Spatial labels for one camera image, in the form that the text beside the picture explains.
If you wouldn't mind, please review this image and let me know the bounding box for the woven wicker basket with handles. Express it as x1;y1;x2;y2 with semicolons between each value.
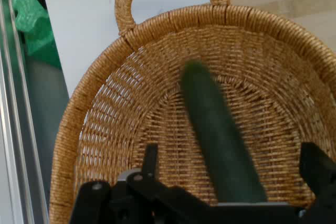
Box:
49;0;336;224

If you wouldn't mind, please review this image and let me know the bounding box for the aluminium rail along wall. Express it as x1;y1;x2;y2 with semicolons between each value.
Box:
0;0;50;224

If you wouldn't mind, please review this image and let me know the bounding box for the green foam floor tile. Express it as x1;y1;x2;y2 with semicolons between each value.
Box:
9;0;63;70

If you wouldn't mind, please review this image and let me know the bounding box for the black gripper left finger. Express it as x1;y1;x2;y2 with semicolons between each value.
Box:
68;144;218;224

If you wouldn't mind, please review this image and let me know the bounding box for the long dark green cucumber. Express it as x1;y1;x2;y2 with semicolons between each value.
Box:
180;60;268;205

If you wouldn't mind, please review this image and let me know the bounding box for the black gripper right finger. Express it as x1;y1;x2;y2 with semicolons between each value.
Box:
298;142;336;224

